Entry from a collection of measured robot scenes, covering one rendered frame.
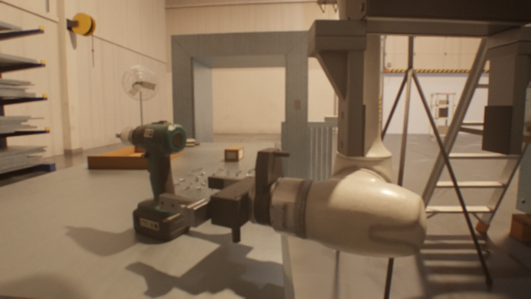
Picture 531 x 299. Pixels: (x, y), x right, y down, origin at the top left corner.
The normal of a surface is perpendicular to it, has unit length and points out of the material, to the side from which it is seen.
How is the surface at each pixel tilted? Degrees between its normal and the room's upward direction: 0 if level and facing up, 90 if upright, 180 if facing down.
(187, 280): 0
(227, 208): 90
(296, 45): 90
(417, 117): 90
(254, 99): 90
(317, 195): 42
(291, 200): 57
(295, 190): 35
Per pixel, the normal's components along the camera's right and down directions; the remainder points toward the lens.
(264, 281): 0.00, -1.00
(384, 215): -0.28, -0.33
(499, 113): -1.00, 0.00
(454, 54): -0.08, 0.09
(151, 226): -0.44, 0.08
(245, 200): 0.90, 0.02
